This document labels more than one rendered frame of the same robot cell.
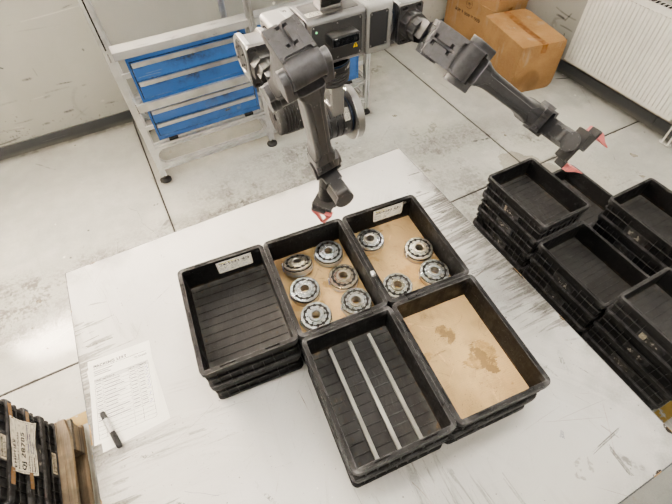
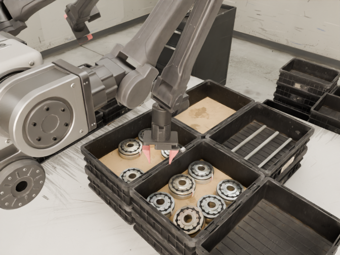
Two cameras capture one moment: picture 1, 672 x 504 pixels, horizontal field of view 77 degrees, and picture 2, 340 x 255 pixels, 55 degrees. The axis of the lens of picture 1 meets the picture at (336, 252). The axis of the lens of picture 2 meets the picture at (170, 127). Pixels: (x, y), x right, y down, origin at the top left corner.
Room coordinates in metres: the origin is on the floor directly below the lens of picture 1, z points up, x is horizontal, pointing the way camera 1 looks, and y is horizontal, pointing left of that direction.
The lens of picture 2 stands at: (1.24, 0.71, 1.77)
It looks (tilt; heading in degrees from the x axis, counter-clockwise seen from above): 37 degrees down; 244
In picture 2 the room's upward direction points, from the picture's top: 1 degrees clockwise
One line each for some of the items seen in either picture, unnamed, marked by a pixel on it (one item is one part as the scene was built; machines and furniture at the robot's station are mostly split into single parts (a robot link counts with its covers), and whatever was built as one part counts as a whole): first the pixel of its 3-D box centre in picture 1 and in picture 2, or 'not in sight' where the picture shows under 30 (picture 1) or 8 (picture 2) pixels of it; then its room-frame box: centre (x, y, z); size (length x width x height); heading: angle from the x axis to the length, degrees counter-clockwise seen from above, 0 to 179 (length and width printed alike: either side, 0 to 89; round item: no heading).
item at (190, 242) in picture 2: (322, 273); (198, 183); (0.80, 0.05, 0.92); 0.40 x 0.30 x 0.02; 20
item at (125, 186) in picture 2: (402, 245); (142, 143); (0.91, -0.23, 0.92); 0.40 x 0.30 x 0.02; 20
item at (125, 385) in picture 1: (124, 391); not in sight; (0.51, 0.73, 0.70); 0.33 x 0.23 x 0.01; 26
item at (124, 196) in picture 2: (400, 254); (142, 153); (0.91, -0.23, 0.87); 0.40 x 0.30 x 0.11; 20
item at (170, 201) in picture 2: (328, 251); (160, 203); (0.94, 0.03, 0.86); 0.10 x 0.10 x 0.01
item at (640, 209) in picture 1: (640, 243); not in sight; (1.28, -1.54, 0.37); 0.40 x 0.30 x 0.45; 26
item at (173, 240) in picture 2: (323, 282); (197, 193); (0.80, 0.05, 0.87); 0.40 x 0.30 x 0.11; 20
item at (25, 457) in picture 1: (24, 445); not in sight; (0.43, 1.21, 0.41); 0.31 x 0.02 x 0.16; 25
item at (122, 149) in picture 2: (418, 248); (130, 146); (0.94, -0.30, 0.86); 0.10 x 0.10 x 0.01
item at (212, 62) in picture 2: not in sight; (192, 58); (-0.14, -1.72, 0.45); 0.60 x 0.45 x 0.90; 26
